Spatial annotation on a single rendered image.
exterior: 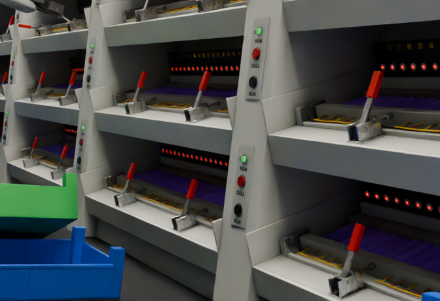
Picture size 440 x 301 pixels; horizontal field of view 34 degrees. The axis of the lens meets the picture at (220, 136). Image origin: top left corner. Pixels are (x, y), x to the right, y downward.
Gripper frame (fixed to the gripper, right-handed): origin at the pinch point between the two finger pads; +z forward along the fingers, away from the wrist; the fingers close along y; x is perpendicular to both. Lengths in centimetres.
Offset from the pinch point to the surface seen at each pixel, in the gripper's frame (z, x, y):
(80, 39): 5.9, -6.4, 9.1
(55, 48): 6.7, -7.7, -11.8
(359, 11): 6, -7, 111
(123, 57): 11.6, -9.5, 25.3
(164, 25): 6, -6, 56
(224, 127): 9, -23, 83
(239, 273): 12, -44, 92
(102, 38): 5.5, -7.1, 25.3
